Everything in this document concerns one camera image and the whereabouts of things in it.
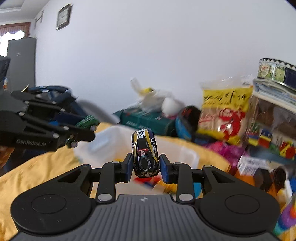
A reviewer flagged white plastic storage bin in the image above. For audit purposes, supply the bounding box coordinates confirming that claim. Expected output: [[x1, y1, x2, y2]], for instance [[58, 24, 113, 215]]
[[74, 125, 200, 195]]

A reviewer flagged round cookie tin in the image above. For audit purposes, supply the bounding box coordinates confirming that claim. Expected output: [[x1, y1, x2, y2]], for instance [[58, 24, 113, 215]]
[[257, 58, 295, 89]]

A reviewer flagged blue black helmet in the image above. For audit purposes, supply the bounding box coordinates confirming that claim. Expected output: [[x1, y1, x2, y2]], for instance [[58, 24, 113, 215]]
[[175, 105, 201, 142]]

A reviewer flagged yellow quilted cloth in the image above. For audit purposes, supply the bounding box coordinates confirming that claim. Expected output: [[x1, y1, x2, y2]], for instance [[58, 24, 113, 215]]
[[1, 123, 229, 240]]

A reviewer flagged white plastic bag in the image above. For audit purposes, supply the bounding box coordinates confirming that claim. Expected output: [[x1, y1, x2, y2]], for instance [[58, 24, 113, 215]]
[[130, 78, 185, 118]]

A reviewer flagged grey cabinet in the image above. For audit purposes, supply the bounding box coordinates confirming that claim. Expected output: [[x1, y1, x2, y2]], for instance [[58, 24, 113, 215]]
[[7, 38, 37, 91]]

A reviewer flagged small white carton box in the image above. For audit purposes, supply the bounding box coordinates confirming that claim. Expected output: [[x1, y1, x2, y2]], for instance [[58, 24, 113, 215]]
[[237, 156, 270, 176]]

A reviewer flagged green hardcover book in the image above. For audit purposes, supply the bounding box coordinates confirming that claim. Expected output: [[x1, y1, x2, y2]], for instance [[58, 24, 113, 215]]
[[114, 108, 177, 137]]

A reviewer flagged green duplo brick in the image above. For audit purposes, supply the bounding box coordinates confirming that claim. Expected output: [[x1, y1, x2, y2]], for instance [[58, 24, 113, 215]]
[[76, 115, 100, 129]]

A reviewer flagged person left hand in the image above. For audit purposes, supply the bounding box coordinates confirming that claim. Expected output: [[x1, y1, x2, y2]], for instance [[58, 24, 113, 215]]
[[0, 146, 15, 169]]

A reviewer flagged shrimp cracker snack bag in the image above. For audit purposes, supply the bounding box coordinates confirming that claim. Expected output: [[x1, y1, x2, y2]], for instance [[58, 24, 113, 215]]
[[197, 75, 253, 145]]

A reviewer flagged dark blue bag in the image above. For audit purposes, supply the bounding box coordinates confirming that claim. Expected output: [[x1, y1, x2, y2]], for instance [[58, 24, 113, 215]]
[[28, 85, 121, 126]]

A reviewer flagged rainbow stacking ring toy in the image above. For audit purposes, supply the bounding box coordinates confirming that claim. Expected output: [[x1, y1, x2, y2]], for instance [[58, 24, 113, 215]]
[[273, 199, 295, 236]]

